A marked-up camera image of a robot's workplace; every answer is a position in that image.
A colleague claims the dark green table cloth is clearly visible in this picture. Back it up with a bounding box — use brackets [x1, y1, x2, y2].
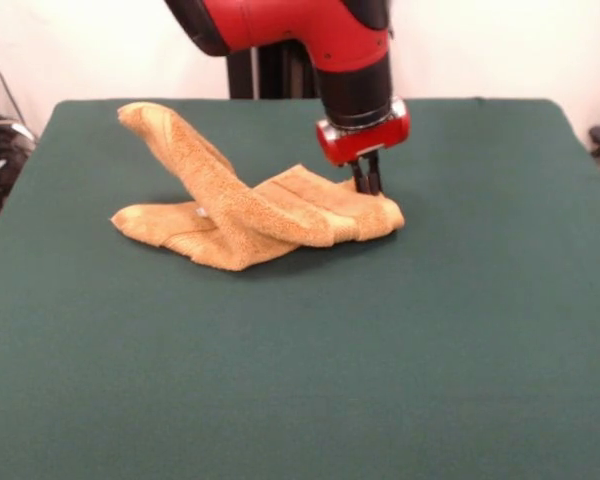
[0, 97, 600, 480]

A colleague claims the tan terry towel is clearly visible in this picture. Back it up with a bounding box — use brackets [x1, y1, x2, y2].
[109, 101, 406, 274]

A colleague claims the heap of black cables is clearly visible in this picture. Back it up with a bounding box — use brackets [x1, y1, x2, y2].
[0, 117, 37, 219]

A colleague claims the black upright stand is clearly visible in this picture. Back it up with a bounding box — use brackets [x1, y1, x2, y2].
[227, 42, 322, 100]

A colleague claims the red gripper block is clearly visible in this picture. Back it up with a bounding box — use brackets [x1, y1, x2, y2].
[314, 97, 412, 194]

